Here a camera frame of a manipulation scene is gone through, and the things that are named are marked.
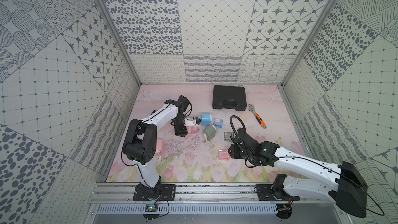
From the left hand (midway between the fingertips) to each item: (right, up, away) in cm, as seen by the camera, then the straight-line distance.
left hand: (185, 128), depth 90 cm
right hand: (+26, -11, -10) cm, 30 cm away
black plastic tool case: (+29, +18, +19) cm, 39 cm away
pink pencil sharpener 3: (+46, -7, +2) cm, 47 cm away
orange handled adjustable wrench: (+47, +6, +11) cm, 48 cm away
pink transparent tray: (+22, -14, -4) cm, 27 cm away
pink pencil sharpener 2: (-13, -9, -9) cm, 18 cm away
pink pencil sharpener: (+4, -2, +5) cm, 7 cm away
